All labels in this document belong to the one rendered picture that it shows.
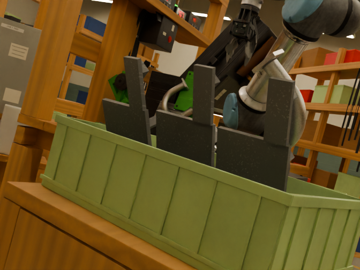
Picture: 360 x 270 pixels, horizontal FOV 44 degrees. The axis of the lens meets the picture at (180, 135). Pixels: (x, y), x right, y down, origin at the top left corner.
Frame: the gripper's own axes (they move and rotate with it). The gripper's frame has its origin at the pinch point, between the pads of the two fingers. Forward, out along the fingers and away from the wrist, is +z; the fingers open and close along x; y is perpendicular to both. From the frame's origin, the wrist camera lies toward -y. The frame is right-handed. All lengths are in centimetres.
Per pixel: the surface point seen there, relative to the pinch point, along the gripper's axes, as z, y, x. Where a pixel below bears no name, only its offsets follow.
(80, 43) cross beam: 6, 1, -74
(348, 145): 6, -327, 15
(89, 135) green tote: 35, 81, 3
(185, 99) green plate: 16, -37, -35
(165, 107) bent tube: 23, -31, -42
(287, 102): 19, 82, 43
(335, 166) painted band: 33, -929, -58
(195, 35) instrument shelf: -21, -65, -54
